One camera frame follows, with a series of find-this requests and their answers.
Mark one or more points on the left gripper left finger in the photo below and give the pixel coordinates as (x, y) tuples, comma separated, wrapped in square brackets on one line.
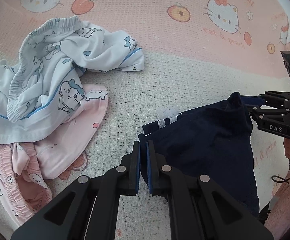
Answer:
[(88, 207)]

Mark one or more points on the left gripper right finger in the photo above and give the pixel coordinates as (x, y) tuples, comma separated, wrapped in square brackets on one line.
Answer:
[(198, 207)]

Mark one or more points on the pink cartoon pajama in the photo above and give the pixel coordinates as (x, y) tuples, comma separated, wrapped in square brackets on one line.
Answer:
[(25, 167)]

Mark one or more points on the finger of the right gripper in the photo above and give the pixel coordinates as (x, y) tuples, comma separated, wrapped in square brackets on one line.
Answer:
[(255, 112), (252, 100)]

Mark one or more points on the white blue cartoon pajama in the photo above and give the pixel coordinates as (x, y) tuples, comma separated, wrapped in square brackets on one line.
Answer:
[(43, 90)]

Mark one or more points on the navy striped shorts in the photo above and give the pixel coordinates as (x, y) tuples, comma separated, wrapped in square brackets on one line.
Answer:
[(212, 140)]

